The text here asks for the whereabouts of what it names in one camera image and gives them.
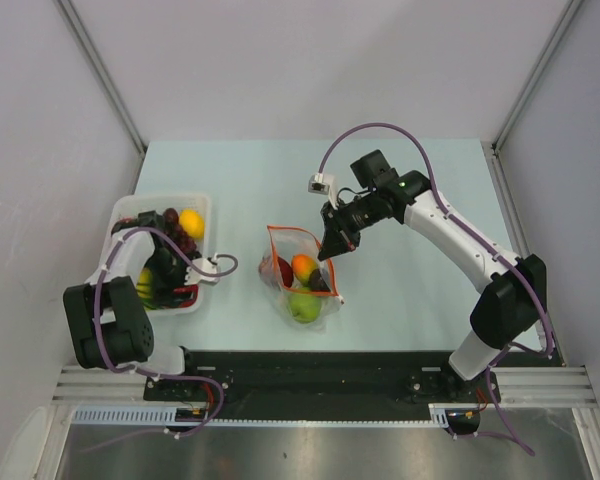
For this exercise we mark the dark red apple toy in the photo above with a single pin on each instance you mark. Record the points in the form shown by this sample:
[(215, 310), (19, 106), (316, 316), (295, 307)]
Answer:
[(286, 272)]

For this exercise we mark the dark purple plum toy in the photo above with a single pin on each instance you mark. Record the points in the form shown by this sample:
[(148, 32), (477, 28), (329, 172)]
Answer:
[(171, 216)]

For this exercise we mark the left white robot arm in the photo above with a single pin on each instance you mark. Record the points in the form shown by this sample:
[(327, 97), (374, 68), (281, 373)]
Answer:
[(140, 271)]

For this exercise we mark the red bell pepper toy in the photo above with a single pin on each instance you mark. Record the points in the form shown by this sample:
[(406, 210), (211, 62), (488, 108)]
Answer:
[(187, 295)]

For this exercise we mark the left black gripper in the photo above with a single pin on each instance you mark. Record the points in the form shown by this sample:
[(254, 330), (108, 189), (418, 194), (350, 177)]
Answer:
[(163, 292)]

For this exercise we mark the green red mango toy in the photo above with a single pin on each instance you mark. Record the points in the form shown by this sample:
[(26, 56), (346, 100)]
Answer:
[(303, 266)]

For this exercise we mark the right aluminium frame post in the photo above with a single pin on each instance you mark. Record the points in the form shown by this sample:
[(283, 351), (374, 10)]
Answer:
[(547, 53)]

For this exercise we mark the aluminium frame post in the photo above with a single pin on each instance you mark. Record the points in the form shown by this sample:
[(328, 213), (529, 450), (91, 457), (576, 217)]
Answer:
[(547, 53), (88, 48)]

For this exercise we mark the left aluminium frame post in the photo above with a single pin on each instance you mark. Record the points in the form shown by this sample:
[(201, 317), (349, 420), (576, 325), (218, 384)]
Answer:
[(88, 48)]

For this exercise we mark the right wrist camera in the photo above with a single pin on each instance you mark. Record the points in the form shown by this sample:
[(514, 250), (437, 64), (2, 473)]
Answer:
[(324, 184)]

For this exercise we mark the yellow lemon toy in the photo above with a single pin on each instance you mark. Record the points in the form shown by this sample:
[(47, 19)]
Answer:
[(192, 223)]

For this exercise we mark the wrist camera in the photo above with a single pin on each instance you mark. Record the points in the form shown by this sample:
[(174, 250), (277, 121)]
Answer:
[(324, 184), (201, 270)]

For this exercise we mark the dark mangosteen toy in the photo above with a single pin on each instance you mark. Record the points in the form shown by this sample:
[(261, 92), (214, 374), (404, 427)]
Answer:
[(318, 282)]

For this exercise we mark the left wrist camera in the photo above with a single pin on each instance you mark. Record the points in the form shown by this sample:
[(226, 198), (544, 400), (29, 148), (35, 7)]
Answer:
[(201, 270)]

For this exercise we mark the clear zip top bag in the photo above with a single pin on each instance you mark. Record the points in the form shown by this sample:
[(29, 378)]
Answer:
[(287, 241)]

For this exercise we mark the green apple toy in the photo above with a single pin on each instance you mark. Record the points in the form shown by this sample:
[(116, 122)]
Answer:
[(304, 308)]

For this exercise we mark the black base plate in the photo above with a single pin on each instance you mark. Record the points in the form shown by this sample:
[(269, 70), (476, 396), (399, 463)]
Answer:
[(324, 387)]

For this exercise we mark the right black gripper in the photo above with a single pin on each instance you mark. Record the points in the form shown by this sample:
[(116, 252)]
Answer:
[(339, 237)]

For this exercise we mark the white cable duct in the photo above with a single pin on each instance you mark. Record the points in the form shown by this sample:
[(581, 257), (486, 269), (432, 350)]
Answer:
[(166, 417)]

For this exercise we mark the white plastic food tray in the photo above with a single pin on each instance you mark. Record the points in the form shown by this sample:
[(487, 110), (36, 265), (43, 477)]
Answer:
[(131, 205)]

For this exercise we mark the purple grapes toy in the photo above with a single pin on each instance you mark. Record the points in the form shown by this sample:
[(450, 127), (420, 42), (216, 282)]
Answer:
[(183, 240)]

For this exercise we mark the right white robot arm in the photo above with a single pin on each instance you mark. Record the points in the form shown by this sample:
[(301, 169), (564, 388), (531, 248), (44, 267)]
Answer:
[(512, 289)]

